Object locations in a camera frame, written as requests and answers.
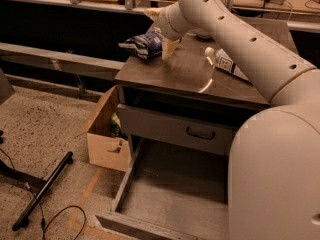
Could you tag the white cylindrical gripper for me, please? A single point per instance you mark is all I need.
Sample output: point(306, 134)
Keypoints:
point(165, 24)

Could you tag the blue chip bag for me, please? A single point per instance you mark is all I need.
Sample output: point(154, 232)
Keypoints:
point(145, 45)

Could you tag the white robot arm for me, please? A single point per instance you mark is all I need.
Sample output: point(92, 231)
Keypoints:
point(274, 162)

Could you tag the grey drawer cabinet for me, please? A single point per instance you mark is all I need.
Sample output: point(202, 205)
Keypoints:
point(186, 85)

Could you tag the grey middle drawer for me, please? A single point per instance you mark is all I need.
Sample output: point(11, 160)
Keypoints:
point(176, 130)

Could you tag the grey open bottom drawer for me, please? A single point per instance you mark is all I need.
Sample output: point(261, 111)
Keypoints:
point(171, 192)

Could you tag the white ceramic bowl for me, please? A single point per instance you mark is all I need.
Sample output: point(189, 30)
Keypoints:
point(202, 34)

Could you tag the clear plastic water bottle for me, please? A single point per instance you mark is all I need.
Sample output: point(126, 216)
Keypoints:
point(219, 59)

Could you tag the green packet in box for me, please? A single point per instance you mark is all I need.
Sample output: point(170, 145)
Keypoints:
point(116, 125)

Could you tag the brown cardboard box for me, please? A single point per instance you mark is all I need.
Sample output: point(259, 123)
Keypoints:
point(104, 148)

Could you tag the black metal stand leg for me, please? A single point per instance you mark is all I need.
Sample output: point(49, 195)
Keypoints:
point(23, 219)

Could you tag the grey metal rail beam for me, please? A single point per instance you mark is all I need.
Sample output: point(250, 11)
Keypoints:
point(59, 61)

